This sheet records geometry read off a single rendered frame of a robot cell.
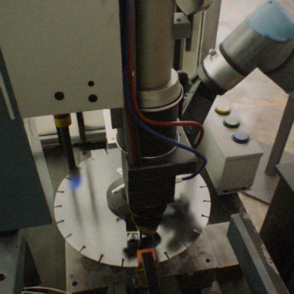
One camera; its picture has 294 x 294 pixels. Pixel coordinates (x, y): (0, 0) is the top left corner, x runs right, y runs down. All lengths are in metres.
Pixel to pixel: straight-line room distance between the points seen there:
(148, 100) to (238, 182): 0.71
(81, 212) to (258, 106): 2.28
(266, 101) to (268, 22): 2.36
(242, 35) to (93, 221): 0.44
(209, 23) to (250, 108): 1.80
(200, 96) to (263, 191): 1.52
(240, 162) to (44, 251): 0.56
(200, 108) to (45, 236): 0.55
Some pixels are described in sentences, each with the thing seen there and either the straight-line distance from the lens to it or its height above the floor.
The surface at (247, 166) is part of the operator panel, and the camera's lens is 0.98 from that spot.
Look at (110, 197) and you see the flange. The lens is 0.73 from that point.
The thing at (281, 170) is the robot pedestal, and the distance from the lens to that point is 1.16.
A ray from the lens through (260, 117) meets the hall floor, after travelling 2.72.
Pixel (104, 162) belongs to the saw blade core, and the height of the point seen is 0.95.
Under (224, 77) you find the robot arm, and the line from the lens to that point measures 0.61.
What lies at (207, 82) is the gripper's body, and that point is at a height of 1.20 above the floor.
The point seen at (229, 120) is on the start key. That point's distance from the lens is 1.04.
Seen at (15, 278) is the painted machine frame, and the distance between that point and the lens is 0.55.
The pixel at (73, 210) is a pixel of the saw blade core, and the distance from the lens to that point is 0.73.
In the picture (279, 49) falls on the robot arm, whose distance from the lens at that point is 0.61.
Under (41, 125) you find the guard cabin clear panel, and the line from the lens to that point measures 1.17.
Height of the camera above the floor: 1.50
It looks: 42 degrees down
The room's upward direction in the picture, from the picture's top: straight up
